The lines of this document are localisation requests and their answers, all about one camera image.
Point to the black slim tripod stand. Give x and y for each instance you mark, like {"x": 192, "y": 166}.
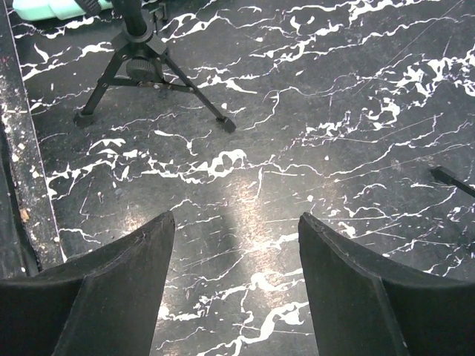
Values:
{"x": 141, "y": 59}

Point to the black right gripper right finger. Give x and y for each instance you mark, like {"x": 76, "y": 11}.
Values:
{"x": 362, "y": 303}

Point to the black shock mount tripod stand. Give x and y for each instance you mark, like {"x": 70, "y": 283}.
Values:
{"x": 447, "y": 177}

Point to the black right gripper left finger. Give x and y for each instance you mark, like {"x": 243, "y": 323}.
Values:
{"x": 105, "y": 302}

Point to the mint green toy microphone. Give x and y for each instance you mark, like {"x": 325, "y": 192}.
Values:
{"x": 37, "y": 10}

